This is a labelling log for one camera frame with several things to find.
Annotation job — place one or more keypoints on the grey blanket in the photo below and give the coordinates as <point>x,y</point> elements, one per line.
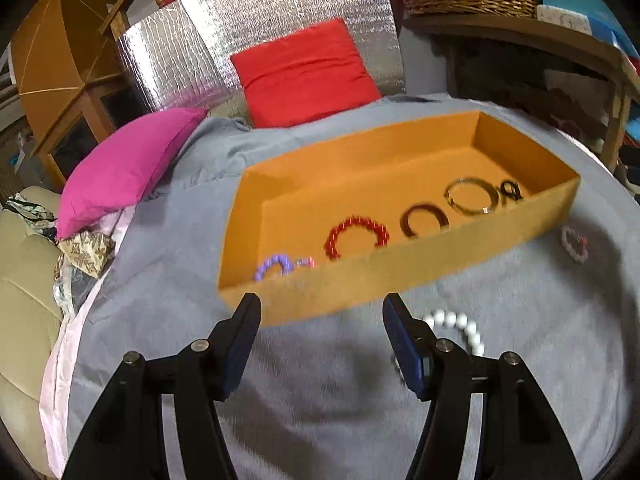
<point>175,260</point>

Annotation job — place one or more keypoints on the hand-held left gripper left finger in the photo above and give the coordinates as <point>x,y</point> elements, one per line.
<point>240,350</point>

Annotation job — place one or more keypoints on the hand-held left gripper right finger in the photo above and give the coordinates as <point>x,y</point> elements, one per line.
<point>406,355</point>

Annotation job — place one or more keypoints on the red pillow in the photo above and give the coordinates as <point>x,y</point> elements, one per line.
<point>300,75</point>

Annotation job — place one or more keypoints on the gold bangle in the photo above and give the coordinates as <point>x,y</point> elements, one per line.
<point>487,208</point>

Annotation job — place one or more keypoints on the wooden table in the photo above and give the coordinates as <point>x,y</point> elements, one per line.
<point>500,32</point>

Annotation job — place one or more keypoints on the pale pink sheet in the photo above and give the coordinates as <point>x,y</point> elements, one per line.
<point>57,370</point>

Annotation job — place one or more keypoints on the white box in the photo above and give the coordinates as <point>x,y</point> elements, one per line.
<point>565,20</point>

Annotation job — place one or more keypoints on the magenta pillow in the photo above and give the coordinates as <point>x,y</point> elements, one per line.
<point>125,170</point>

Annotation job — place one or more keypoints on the wooden cabinet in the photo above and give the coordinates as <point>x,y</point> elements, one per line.
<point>45,45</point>

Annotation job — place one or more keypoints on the beige sofa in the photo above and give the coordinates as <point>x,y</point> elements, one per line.
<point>25,310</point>

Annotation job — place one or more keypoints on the beige patterned cloth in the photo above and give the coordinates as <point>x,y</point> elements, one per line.
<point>90,252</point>

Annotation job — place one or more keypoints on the black white striped cloth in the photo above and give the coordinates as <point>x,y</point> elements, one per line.
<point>30,210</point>

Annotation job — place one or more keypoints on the orange cardboard box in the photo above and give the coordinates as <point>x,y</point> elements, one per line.
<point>380,160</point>

